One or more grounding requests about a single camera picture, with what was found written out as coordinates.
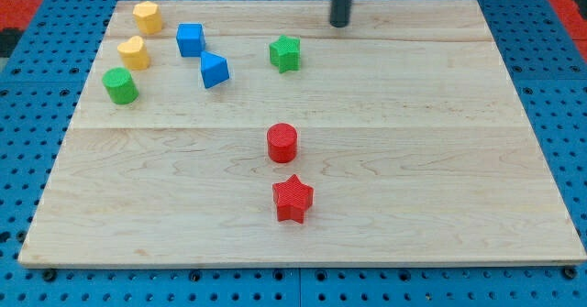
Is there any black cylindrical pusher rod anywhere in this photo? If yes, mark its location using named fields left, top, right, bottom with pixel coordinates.
left=329, top=0, right=353, bottom=28

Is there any blue triangle block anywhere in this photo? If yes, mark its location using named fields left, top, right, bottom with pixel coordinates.
left=200, top=51, right=230, bottom=89

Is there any red star block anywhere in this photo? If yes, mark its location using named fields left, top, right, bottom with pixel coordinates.
left=272, top=174, right=314, bottom=224

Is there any yellow heart block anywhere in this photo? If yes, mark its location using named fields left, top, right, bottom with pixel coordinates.
left=116, top=36, right=150, bottom=71

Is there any green cylinder block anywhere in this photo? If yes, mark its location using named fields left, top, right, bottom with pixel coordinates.
left=102, top=67, right=138, bottom=104

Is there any green star block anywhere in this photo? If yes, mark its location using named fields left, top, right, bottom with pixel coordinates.
left=269, top=35, right=301, bottom=73

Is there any yellow pentagon block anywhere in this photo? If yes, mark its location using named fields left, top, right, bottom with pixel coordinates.
left=132, top=1, right=163, bottom=35

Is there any blue cube block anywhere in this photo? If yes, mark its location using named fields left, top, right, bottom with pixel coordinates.
left=176, top=23, right=205, bottom=57

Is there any wooden board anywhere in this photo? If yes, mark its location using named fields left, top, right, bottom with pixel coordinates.
left=18, top=0, right=586, bottom=269

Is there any red cylinder block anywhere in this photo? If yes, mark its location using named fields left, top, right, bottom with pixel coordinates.
left=266, top=123, right=298, bottom=163

